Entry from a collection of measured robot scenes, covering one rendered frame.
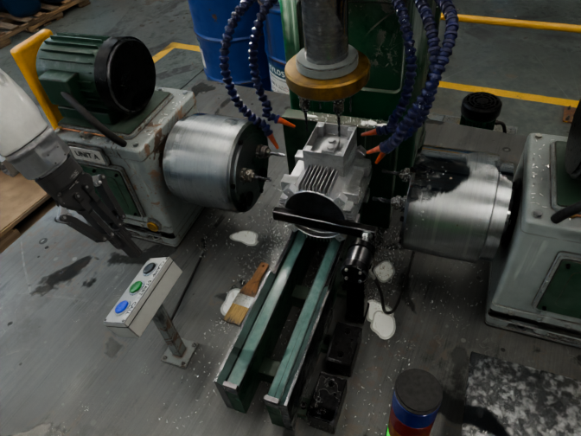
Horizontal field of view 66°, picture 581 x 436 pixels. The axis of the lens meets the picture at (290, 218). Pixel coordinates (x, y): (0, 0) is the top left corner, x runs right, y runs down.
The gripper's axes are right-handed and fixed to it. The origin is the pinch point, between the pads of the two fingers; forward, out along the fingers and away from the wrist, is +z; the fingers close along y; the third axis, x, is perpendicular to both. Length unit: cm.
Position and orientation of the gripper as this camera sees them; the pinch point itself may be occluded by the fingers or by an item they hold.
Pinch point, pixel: (125, 243)
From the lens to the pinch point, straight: 97.6
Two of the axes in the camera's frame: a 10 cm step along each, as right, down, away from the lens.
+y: 3.5, -7.0, 6.2
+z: 4.6, 7.1, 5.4
